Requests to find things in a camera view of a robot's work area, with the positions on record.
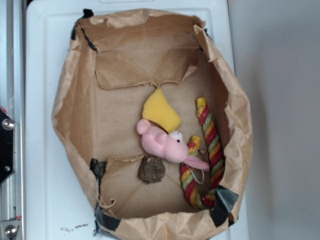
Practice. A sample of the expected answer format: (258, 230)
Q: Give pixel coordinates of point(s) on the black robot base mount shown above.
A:
(7, 126)

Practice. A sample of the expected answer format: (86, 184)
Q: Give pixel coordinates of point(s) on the silver metal rail frame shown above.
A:
(12, 99)

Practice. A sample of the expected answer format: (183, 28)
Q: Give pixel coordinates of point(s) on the yellow sponge piece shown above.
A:
(158, 110)

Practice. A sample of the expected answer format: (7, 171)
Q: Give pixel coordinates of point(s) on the dark grey rock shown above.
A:
(151, 169)

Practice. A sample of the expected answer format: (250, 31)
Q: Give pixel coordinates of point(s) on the pink plush bunny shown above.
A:
(168, 146)

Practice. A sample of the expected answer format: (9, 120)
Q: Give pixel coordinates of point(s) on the brown paper bag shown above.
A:
(115, 62)

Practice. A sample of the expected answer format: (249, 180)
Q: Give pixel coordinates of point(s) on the multicoloured twisted rope toy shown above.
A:
(216, 160)

